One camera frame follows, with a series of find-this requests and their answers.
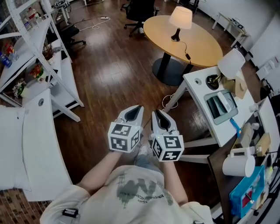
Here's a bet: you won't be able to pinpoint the black harness buckle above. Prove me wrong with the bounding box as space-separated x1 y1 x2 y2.
62 208 79 218

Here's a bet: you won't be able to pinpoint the orange flowers pot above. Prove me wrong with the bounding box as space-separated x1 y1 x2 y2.
29 64 47 83

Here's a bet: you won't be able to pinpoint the white rectangular device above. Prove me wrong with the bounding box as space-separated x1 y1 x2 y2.
217 91 232 113

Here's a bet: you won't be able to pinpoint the dark brown desk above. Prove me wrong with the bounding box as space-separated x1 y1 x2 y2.
206 140 274 224

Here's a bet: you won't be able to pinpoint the white table lamp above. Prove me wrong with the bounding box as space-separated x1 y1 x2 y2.
168 6 193 42

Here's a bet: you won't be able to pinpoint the black office chair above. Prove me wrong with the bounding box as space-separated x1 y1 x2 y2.
56 23 86 52
120 0 160 37

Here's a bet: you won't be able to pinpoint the person's white shoe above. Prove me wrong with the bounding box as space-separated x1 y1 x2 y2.
135 143 154 157

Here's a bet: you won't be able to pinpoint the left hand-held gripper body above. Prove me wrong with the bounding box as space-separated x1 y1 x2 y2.
108 118 144 153

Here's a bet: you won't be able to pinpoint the blue cap water bottle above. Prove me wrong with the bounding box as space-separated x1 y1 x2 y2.
0 51 13 69

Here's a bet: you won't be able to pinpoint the person's blue jeans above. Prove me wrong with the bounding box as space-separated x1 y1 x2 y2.
133 153 165 173

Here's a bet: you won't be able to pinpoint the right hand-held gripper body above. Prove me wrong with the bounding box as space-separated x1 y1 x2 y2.
151 129 185 162

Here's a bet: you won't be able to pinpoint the person's cream printed T-shirt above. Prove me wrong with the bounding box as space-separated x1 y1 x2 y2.
39 165 214 224

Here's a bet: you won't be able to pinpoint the pale flowers pot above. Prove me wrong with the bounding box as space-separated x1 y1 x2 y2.
12 78 30 99

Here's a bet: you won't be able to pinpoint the small white table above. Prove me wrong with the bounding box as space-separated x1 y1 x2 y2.
211 12 251 48

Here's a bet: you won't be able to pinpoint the brown cardboard box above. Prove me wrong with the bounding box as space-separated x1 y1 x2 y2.
222 71 248 99

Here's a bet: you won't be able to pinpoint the tan cardboard packet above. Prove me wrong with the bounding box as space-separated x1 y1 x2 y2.
255 132 272 157

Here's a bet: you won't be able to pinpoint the person's left forearm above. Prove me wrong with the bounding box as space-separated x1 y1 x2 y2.
76 150 123 194

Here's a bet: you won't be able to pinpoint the grey green storage tray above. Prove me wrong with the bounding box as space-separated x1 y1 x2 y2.
204 89 239 126

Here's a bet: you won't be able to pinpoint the round wooden table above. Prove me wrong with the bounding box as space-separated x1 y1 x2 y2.
143 15 223 86

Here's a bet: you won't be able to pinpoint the blue plastic crate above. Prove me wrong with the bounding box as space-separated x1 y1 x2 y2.
229 165 266 219

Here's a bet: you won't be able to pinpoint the black lamp cable with switch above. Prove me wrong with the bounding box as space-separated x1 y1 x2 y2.
178 40 192 64

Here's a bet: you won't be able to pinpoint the white power strip with cable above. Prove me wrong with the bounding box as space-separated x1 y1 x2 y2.
78 16 111 32

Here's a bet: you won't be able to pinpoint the dried brown plant pot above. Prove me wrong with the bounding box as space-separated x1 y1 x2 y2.
41 43 56 65

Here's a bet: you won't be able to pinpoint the white floor cable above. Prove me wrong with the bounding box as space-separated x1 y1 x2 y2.
161 94 179 110

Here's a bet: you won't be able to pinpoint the person's right forearm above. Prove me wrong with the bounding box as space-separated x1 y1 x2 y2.
161 161 189 206

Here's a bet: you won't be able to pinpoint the white plastic jug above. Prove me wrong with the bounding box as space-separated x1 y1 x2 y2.
222 146 256 178

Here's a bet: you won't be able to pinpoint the white metal shelf rack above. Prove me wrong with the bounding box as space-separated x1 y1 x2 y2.
0 0 85 123

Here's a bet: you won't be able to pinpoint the white desk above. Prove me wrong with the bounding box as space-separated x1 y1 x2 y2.
21 88 73 202
163 65 261 164

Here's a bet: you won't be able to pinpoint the blue plastic tool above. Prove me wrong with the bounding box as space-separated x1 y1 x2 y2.
229 117 242 134

